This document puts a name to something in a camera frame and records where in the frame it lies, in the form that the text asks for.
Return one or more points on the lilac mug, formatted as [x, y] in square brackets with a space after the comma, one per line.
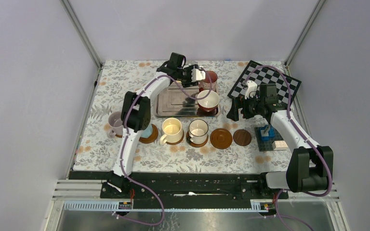
[116, 126]

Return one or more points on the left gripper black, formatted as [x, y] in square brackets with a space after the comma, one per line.
[189, 83]

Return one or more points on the metal serving tray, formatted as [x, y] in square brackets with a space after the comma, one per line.
[172, 102]

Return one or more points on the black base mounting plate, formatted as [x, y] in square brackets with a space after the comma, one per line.
[188, 190]

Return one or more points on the pink mug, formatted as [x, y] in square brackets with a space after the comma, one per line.
[210, 82]

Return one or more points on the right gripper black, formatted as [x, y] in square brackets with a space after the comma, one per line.
[238, 103]

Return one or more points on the cream yellow mug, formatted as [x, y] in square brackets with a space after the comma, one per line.
[172, 131]

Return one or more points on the white cup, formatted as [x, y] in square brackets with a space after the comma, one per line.
[208, 100]

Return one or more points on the dark walnut round coaster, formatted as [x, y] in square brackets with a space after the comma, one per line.
[242, 137]

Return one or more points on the dark grey brick baseplate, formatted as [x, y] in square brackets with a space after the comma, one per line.
[266, 144]

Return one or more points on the white ribbed mug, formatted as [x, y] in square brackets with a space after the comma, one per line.
[197, 131]

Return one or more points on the white toy brick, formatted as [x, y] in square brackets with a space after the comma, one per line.
[279, 146]

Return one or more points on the black white chessboard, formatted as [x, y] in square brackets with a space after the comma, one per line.
[264, 75]

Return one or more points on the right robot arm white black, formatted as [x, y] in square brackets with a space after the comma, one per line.
[310, 166]

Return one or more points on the light blue mug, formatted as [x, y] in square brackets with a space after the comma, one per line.
[147, 132]

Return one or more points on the brown wooden coaster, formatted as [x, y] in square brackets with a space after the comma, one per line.
[175, 143]
[197, 145]
[152, 138]
[221, 138]

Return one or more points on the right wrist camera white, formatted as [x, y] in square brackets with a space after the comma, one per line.
[250, 89]

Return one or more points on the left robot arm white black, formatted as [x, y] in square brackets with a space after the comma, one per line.
[136, 110]

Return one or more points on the floral tablecloth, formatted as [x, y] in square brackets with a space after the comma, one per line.
[98, 152]

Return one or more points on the blue toy brick stack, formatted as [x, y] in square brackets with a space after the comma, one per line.
[266, 133]

